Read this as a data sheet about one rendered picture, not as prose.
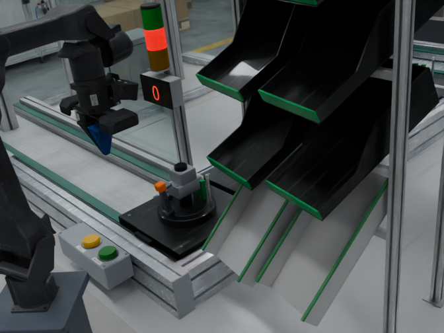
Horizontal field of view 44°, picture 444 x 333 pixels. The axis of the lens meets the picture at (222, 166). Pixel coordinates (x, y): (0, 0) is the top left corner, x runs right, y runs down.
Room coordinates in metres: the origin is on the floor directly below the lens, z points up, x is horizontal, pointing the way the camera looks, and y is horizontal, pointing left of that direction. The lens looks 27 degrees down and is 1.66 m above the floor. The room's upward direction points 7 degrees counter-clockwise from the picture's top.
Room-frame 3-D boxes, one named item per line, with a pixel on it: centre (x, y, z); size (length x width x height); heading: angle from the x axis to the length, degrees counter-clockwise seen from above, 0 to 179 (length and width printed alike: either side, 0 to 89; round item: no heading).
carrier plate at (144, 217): (1.13, 0.09, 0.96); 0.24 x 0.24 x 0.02; 39
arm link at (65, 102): (0.96, 0.22, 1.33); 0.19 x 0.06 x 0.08; 39
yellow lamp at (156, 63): (1.35, 0.12, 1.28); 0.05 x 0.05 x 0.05
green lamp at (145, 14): (1.35, 0.12, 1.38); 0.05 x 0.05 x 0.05
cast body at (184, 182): (1.13, 0.09, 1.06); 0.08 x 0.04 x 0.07; 130
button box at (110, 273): (1.05, 0.31, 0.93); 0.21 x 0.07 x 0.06; 39
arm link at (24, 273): (0.76, 0.34, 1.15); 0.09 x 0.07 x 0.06; 58
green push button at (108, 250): (1.00, 0.27, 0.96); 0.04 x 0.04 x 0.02
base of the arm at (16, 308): (0.75, 0.34, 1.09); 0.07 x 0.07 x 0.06; 83
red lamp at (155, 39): (1.35, 0.12, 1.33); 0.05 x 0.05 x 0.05
